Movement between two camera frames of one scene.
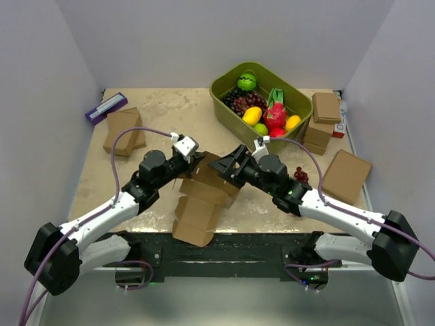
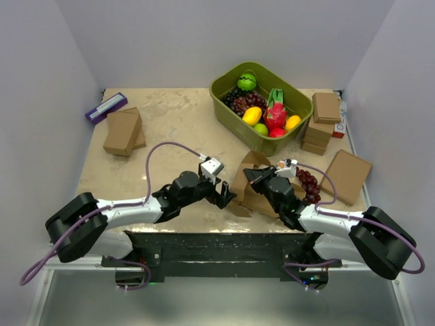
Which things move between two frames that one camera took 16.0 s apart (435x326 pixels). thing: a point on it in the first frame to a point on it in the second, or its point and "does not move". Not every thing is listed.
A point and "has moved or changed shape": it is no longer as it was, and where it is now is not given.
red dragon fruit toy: [275, 113] does not move
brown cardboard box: [202, 194] has moved or changed shape
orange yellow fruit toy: [291, 122] does not move
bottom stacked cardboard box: [315, 148] does not move
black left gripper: [198, 157] to [220, 200]
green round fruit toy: [247, 82] does not move
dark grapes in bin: [238, 100] does not move
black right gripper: [225, 166] to [256, 177]
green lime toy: [261, 128] does not move
